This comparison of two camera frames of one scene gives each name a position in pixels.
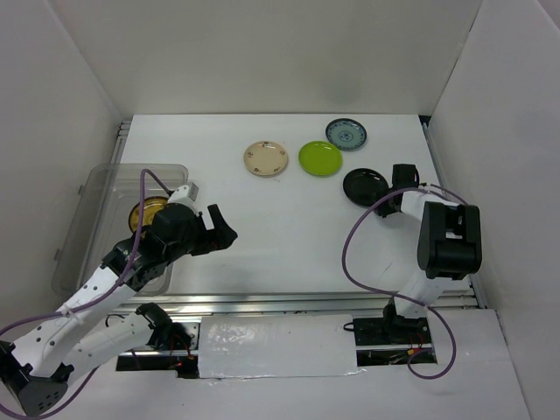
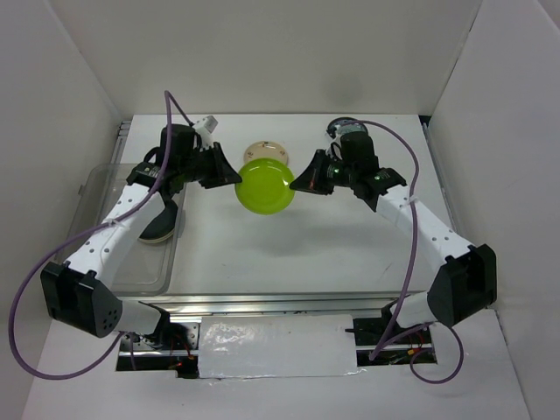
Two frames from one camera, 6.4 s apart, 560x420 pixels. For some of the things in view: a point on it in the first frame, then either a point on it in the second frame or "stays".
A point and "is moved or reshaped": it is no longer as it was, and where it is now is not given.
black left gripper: (219, 238) to (224, 173)
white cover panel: (276, 346) stays
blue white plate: (347, 133) stays
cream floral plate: (265, 157) stays
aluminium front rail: (289, 304) stays
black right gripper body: (385, 208) to (341, 173)
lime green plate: (321, 158) is moved or reshaped
